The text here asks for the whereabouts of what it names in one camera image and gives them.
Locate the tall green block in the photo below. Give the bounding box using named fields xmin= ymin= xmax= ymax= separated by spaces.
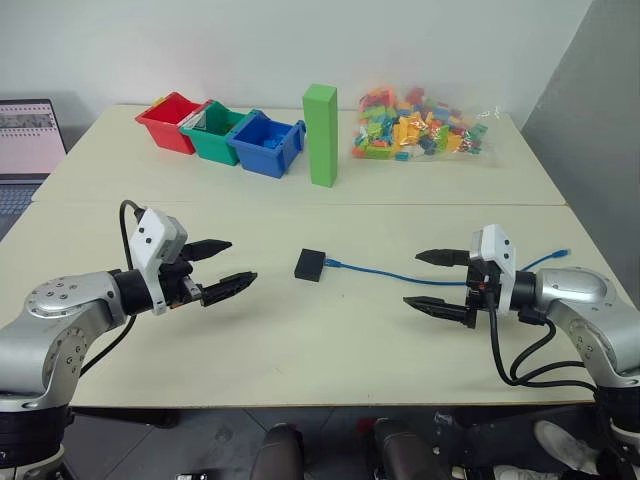
xmin=301 ymin=83 xmax=339 ymax=189

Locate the white shoe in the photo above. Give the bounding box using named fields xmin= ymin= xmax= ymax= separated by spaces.
xmin=532 ymin=419 xmax=602 ymax=477
xmin=493 ymin=463 xmax=537 ymax=480

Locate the dark rounded shape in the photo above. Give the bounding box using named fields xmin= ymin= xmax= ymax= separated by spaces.
xmin=371 ymin=416 xmax=452 ymax=480
xmin=248 ymin=422 xmax=307 ymax=480

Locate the red plastic bin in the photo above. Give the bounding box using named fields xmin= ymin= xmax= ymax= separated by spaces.
xmin=134 ymin=91 xmax=214 ymax=156

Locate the small black box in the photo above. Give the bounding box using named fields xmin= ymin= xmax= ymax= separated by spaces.
xmin=293 ymin=247 xmax=327 ymax=283

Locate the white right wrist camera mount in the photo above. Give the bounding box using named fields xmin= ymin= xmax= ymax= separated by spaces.
xmin=469 ymin=223 xmax=519 ymax=314

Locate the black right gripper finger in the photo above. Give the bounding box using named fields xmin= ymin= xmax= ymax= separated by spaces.
xmin=414 ymin=247 xmax=473 ymax=268
xmin=402 ymin=295 xmax=477 ymax=329

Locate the open laptop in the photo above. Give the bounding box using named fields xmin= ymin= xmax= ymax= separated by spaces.
xmin=0 ymin=98 xmax=68 ymax=242

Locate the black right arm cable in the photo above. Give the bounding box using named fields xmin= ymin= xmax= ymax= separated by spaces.
xmin=488 ymin=297 xmax=599 ymax=390

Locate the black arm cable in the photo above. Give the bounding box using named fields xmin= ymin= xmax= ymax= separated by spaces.
xmin=488 ymin=297 xmax=599 ymax=390
xmin=77 ymin=199 xmax=147 ymax=377

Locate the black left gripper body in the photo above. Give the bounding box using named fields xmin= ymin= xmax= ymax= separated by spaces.
xmin=159 ymin=256 xmax=206 ymax=309

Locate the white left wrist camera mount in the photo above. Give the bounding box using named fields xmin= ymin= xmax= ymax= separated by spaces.
xmin=127 ymin=208 xmax=189 ymax=317

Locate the green plastic bin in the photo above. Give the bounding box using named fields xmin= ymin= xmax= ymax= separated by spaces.
xmin=179 ymin=99 xmax=262 ymax=167

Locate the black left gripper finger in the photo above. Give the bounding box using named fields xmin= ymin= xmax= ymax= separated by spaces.
xmin=180 ymin=239 xmax=234 ymax=263
xmin=200 ymin=271 xmax=259 ymax=308

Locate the black table frame bar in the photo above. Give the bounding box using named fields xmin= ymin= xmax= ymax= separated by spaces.
xmin=68 ymin=406 xmax=180 ymax=428

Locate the blue cable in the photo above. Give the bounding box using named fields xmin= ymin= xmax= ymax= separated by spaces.
xmin=323 ymin=248 xmax=572 ymax=287

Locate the clear bag of colourful bricks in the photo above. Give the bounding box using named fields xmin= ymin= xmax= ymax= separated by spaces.
xmin=349 ymin=84 xmax=503 ymax=170

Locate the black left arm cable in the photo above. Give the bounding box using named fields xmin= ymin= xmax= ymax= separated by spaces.
xmin=77 ymin=199 xmax=147 ymax=377

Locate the blue plastic bin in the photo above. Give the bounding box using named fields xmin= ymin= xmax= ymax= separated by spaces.
xmin=227 ymin=110 xmax=307 ymax=180

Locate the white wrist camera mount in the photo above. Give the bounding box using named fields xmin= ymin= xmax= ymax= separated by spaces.
xmin=127 ymin=208 xmax=189 ymax=317
xmin=469 ymin=223 xmax=519 ymax=314

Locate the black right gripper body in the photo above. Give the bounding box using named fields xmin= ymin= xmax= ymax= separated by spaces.
xmin=464 ymin=258 xmax=502 ymax=330

